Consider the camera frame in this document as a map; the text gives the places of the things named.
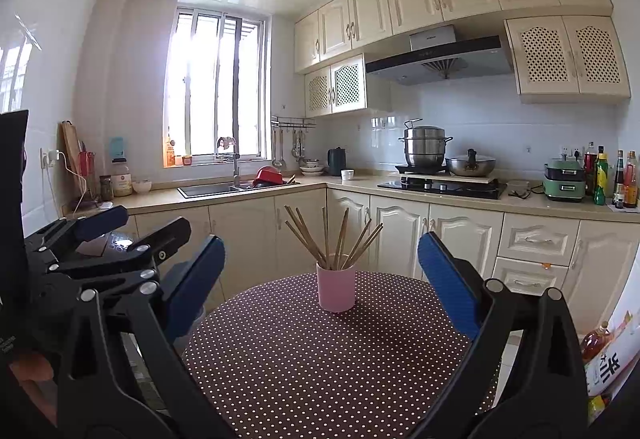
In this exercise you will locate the red capped dark bottle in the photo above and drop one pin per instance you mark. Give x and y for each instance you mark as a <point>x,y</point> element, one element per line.
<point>590,169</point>

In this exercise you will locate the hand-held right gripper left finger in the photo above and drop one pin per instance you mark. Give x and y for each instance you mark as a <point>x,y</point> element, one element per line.
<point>195,289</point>

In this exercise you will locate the metal kitchen faucet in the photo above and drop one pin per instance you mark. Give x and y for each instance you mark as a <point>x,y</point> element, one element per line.
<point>235,174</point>

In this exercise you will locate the dark electric kettle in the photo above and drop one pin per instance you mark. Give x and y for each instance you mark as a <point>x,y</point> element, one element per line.
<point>336,163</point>

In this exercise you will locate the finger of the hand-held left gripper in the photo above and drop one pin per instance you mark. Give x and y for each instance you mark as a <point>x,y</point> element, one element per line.
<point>167,236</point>
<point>102,221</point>

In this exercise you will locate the cream cabinet drawer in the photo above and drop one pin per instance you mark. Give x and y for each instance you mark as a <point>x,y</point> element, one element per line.
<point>530,279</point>
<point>537,239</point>

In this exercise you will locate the cream base cabinets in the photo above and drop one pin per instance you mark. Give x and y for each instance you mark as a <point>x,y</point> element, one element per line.
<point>250,229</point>

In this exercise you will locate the metal wall utensil rack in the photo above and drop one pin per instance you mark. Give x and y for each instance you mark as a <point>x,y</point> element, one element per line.
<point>292,122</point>

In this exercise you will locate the dark sauce bottle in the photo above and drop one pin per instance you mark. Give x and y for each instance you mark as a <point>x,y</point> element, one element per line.
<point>619,184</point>

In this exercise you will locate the pink cup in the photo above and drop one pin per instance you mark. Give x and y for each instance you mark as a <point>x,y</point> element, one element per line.
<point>336,294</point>

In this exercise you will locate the large glass jar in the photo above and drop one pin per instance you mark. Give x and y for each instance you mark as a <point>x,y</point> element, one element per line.
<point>121,181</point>

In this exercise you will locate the cream lattice door cabinet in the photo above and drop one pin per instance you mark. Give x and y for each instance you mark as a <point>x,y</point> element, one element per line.
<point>542,54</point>
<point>345,84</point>

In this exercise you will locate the red plastic holder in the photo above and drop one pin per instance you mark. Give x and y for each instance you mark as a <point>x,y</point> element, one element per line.
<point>87,174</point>

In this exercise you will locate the hanging kitchen utensils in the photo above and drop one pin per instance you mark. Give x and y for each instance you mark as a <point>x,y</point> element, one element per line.
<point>298,146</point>

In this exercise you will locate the green multi cooker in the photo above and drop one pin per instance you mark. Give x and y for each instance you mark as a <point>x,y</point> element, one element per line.
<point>564,184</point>

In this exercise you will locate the stainless steel steamer pot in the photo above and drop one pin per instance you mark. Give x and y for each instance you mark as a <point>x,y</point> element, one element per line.
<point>425,149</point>

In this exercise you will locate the green bottle yellow label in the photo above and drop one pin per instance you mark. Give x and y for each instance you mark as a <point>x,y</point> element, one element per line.
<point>600,179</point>

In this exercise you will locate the black glass cooktop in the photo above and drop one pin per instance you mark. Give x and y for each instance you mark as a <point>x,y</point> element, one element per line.
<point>440,189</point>

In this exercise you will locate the red colander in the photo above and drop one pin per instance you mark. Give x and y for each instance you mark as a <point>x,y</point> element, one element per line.
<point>267,176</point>

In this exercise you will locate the hanging metal ladle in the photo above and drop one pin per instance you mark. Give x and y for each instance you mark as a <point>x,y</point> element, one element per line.
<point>278,163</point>

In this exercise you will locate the person's left hand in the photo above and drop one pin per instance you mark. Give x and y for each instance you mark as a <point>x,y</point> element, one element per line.
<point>35,369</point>

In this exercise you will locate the metal wok with lid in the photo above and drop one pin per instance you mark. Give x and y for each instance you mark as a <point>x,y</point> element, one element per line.
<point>470,166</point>

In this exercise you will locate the stainless steel sink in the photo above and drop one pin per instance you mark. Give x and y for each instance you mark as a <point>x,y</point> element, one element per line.
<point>210,189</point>

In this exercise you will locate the white mug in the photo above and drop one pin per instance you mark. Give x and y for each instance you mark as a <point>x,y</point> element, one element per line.
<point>347,175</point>

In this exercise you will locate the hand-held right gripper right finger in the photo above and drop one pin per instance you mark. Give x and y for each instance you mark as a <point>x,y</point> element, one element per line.
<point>447,286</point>

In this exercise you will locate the red label sauce bottle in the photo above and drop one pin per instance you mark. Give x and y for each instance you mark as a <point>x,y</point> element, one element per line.
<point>631,186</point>

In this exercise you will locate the blue wall card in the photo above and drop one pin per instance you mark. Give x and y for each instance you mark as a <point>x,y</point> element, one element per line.
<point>116,147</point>

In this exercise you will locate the white wall socket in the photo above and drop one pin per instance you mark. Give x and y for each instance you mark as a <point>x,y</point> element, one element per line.
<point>571,152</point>

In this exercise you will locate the stack of bowls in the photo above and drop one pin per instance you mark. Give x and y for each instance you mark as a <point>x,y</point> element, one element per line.
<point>312,169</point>

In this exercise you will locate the white orange printed bag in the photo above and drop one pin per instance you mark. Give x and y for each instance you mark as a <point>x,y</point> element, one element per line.
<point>615,359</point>

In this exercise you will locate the white plug charger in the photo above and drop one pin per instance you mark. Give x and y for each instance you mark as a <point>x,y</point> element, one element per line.
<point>50,158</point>

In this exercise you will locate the white bowl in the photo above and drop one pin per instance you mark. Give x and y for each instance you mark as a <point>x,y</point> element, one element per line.
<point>141,186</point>

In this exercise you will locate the brown polka dot tablecloth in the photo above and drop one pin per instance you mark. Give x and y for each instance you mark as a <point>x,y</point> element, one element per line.
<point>325,369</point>

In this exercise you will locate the black range hood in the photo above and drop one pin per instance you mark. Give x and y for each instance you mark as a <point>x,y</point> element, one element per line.
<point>425,64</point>

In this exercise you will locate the black induction cooker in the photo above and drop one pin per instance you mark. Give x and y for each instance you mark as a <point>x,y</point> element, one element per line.
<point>420,169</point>

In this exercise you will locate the barred kitchen window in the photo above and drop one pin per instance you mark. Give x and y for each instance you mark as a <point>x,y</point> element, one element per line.
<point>200,94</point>

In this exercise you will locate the small dark jar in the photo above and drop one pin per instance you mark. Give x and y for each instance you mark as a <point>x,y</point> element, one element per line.
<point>106,189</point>

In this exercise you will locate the orange cooking oil bottle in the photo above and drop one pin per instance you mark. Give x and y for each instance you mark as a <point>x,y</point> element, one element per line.
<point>595,344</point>

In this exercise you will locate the clear plastic container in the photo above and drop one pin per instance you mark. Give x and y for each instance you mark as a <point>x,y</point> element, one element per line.
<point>518,189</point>

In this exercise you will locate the group of wooden chopsticks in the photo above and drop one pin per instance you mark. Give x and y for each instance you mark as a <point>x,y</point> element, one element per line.
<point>327,259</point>

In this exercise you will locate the wooden cutting board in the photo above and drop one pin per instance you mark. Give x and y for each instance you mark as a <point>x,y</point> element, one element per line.
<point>72,154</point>

